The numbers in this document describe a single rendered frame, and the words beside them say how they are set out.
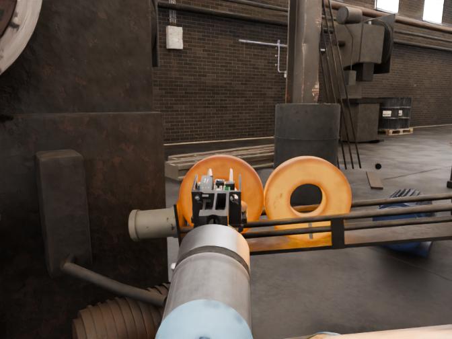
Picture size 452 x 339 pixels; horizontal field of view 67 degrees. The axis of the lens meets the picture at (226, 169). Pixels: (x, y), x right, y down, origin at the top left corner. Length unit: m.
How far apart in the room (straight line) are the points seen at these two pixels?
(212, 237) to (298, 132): 2.64
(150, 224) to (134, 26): 0.48
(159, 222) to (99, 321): 0.19
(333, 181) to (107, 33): 0.60
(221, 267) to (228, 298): 0.04
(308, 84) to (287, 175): 4.04
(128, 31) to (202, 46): 6.95
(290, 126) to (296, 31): 2.14
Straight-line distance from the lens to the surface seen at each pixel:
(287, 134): 3.05
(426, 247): 2.42
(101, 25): 0.89
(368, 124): 8.33
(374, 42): 8.46
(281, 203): 0.63
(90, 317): 0.69
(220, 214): 0.43
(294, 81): 4.85
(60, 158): 0.70
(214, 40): 8.01
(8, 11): 0.69
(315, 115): 3.00
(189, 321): 0.33
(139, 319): 0.69
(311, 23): 4.72
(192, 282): 0.36
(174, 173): 4.08
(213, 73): 7.91
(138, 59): 0.90
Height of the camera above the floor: 0.90
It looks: 11 degrees down
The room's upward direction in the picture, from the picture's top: straight up
